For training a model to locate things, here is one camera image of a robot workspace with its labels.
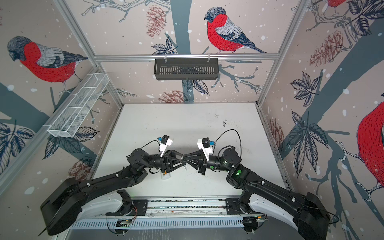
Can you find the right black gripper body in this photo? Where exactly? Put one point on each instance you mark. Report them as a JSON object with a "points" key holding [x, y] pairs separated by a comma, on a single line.
{"points": [[217, 163]]}

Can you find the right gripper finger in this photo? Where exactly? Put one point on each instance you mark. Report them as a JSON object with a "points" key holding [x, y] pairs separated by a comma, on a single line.
{"points": [[196, 156], [195, 164]]}

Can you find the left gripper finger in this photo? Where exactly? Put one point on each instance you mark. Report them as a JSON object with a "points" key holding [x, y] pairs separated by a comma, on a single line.
{"points": [[173, 155], [171, 166]]}

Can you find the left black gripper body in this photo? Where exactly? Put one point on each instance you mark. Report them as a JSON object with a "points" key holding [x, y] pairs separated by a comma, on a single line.
{"points": [[154, 162]]}

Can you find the white remote control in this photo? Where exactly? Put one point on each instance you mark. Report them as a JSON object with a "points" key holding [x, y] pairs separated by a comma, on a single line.
{"points": [[165, 177]]}

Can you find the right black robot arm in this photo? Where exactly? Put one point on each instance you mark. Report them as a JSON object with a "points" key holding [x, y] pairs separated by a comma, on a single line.
{"points": [[305, 213]]}

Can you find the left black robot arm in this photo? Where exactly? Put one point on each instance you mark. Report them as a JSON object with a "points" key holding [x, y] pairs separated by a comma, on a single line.
{"points": [[61, 209]]}

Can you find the aluminium top crossbar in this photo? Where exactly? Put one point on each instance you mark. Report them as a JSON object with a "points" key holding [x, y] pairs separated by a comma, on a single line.
{"points": [[148, 58]]}

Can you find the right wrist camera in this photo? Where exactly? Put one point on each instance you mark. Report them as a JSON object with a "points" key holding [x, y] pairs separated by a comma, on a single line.
{"points": [[206, 145]]}

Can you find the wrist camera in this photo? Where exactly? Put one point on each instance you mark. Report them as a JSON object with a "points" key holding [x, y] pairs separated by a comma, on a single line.
{"points": [[206, 145], [164, 142]]}

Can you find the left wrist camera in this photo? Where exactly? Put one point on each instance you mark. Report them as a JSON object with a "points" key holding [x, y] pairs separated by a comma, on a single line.
{"points": [[164, 142]]}

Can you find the aluminium front rail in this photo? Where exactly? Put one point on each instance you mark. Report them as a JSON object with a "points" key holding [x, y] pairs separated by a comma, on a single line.
{"points": [[100, 206]]}

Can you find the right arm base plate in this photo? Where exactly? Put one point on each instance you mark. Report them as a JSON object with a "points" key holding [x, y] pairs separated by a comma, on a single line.
{"points": [[236, 207]]}

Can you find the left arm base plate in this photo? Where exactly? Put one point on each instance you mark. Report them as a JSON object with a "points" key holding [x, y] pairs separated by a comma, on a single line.
{"points": [[132, 208]]}

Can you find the white wire mesh basket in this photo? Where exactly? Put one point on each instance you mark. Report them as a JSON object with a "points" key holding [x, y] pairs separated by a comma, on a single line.
{"points": [[71, 118]]}

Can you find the black wall basket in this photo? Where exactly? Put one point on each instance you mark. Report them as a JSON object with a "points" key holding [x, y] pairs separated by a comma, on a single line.
{"points": [[186, 69]]}

